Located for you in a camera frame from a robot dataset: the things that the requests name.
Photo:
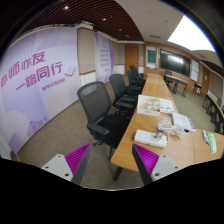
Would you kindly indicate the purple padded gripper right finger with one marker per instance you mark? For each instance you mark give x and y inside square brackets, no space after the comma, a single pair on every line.
[151,166]

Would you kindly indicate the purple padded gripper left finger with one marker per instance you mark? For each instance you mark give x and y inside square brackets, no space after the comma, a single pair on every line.
[71,166]

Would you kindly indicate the grey charger plug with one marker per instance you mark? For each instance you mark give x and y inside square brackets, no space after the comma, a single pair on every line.
[159,134]

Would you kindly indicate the white power strip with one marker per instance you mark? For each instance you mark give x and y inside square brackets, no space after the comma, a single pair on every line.
[150,139]

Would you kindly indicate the nearest black mesh office chair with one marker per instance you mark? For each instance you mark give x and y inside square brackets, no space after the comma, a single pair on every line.
[104,127]

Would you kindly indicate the white flat device box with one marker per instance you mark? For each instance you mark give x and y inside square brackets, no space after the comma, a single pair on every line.
[183,121]

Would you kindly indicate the white open cardboard box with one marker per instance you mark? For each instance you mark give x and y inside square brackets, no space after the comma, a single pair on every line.
[148,105]

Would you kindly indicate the white paper booklet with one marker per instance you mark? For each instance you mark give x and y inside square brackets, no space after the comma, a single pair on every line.
[166,106]

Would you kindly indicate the green and white packet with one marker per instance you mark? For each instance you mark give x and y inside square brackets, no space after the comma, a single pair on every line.
[209,138]

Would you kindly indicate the curved wooden right desk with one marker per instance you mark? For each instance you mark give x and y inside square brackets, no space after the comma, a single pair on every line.
[217,115]

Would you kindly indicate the small wooden side desk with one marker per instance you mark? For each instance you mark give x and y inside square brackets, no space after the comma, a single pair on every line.
[177,81]

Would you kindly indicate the far black office chair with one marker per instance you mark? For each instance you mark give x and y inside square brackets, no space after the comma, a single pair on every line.
[136,79]

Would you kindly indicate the green framed whiteboard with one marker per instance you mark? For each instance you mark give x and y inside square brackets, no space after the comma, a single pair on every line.
[151,57]

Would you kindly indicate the wooden door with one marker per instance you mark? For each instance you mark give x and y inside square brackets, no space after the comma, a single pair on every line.
[131,55]

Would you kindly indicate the bright ceiling light panel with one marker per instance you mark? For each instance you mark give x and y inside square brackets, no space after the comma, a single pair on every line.
[188,35]

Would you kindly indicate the purple wall banner with text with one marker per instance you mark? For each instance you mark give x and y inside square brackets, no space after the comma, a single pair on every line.
[39,78]

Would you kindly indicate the large black wall screen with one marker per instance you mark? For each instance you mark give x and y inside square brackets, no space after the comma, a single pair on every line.
[174,62]

